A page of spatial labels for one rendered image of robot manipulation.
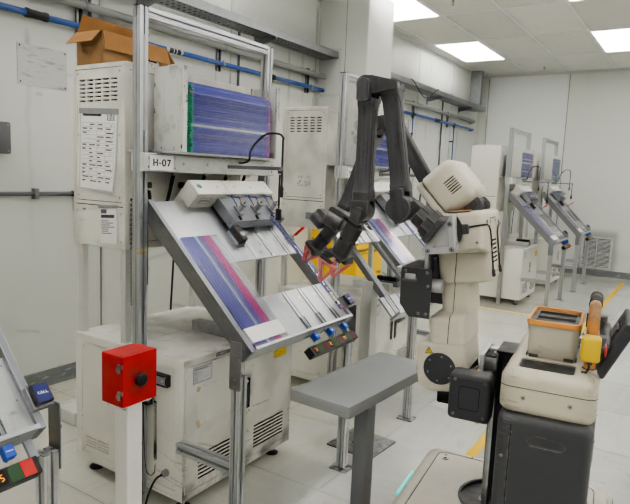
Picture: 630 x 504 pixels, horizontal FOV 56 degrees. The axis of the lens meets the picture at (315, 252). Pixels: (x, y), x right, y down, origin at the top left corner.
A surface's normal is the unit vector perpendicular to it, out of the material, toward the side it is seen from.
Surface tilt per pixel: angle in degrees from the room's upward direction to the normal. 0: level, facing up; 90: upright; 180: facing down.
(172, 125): 90
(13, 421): 47
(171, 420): 90
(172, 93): 90
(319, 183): 90
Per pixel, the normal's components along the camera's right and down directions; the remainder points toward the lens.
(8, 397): 0.64, -0.60
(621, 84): -0.54, 0.08
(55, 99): 0.84, 0.11
